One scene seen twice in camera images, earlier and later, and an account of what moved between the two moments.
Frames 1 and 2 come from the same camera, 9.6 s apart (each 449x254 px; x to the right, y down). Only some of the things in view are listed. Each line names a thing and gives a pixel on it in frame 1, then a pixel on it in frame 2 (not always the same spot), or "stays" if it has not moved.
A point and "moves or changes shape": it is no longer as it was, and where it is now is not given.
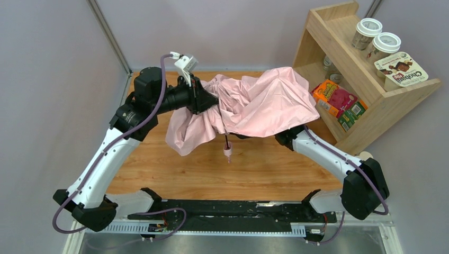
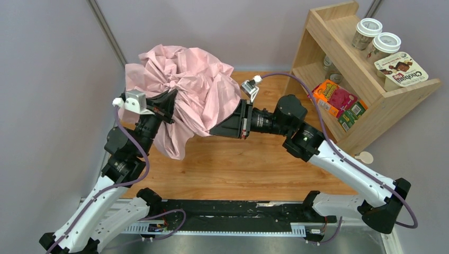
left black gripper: (195, 98) to (159, 110)
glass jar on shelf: (331, 71) stays
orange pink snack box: (332, 99) stays
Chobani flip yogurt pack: (399, 70) stays
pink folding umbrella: (261, 102) moves or changes shape
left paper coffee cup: (366, 29) stays
